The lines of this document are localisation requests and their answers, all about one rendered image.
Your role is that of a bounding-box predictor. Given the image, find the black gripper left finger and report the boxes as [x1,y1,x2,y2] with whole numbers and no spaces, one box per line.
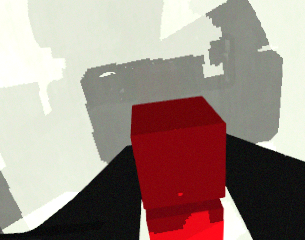
[0,145,143,240]

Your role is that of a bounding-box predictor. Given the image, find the dark red cube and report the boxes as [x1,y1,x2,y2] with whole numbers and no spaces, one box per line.
[129,96,227,211]
[147,197,224,240]

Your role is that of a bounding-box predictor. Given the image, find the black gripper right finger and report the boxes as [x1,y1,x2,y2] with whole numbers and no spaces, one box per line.
[225,133,305,240]

